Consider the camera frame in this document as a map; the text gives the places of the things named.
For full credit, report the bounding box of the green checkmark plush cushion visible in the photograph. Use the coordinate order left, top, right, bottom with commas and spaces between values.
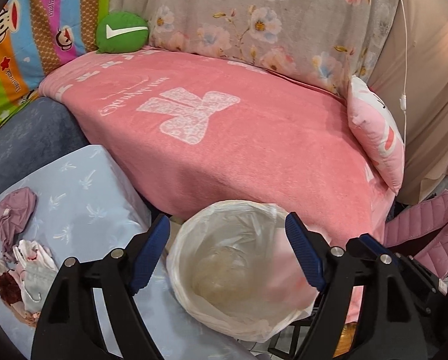
95, 11, 149, 54

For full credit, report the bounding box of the white cloth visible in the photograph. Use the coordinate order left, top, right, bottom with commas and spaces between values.
12, 240, 58, 314

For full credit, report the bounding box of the brown hair scrunchie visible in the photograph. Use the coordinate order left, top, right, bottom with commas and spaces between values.
0, 271, 22, 306

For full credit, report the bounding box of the grey floral quilt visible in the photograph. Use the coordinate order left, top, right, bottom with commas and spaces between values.
110, 0, 399, 95

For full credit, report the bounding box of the mauve drawstring pouch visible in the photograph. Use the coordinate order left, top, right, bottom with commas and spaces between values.
0, 187, 37, 254

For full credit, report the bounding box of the small pink cartoon pillow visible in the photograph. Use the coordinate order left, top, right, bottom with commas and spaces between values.
347, 76, 405, 194

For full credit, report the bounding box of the white cable with switch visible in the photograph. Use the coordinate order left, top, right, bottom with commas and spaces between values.
390, 0, 409, 143

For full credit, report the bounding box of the beige curtain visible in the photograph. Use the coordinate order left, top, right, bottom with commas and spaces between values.
368, 0, 448, 205

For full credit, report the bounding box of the pink towel blanket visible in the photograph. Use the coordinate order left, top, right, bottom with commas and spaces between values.
38, 48, 394, 246

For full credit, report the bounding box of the blue grey velvet cushion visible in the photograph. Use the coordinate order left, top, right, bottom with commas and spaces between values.
0, 97, 89, 194

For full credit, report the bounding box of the colourful monkey striped quilt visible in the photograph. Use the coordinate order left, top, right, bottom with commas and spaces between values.
0, 0, 109, 127

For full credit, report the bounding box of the white lined trash bin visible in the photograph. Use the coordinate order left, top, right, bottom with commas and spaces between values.
166, 200, 319, 342

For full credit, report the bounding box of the beige sheer stocking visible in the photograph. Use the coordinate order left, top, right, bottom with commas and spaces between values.
192, 246, 255, 306

